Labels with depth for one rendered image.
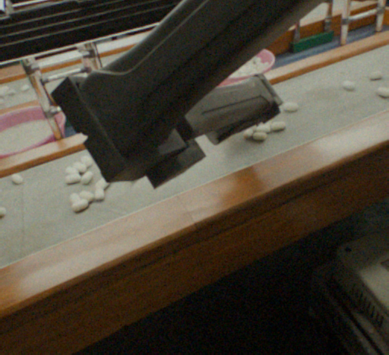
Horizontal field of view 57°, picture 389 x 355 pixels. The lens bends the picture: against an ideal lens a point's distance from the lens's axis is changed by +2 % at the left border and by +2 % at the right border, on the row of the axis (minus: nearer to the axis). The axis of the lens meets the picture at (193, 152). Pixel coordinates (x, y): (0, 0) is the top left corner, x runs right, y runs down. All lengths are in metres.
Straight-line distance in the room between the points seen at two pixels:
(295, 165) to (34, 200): 0.57
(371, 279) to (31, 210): 0.78
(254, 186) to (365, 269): 0.38
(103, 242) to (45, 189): 0.27
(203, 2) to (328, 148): 0.63
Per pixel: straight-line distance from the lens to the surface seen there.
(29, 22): 0.75
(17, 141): 1.15
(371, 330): 1.02
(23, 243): 0.79
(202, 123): 0.38
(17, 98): 1.44
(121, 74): 0.24
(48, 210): 0.83
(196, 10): 0.22
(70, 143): 0.98
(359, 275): 0.97
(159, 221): 0.67
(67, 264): 0.67
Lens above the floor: 1.24
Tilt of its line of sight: 35 degrees down
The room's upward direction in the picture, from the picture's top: 9 degrees counter-clockwise
